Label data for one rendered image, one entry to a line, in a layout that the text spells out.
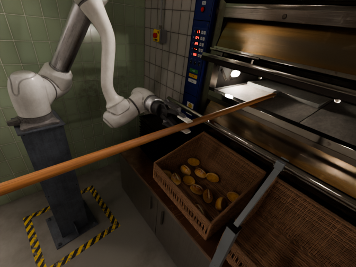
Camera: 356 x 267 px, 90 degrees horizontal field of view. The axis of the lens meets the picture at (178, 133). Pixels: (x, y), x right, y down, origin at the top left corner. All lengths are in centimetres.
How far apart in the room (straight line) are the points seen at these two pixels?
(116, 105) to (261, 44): 83
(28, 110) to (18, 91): 10
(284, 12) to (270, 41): 13
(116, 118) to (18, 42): 101
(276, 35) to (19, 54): 163
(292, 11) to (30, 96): 133
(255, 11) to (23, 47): 150
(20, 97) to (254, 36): 126
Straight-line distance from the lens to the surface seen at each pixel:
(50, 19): 174
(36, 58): 175
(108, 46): 95
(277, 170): 80
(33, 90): 118
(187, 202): 110
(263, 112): 118
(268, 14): 118
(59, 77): 129
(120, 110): 92
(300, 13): 112
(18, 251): 199
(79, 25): 118
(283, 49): 111
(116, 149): 62
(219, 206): 122
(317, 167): 118
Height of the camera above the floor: 157
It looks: 32 degrees down
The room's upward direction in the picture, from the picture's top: 7 degrees clockwise
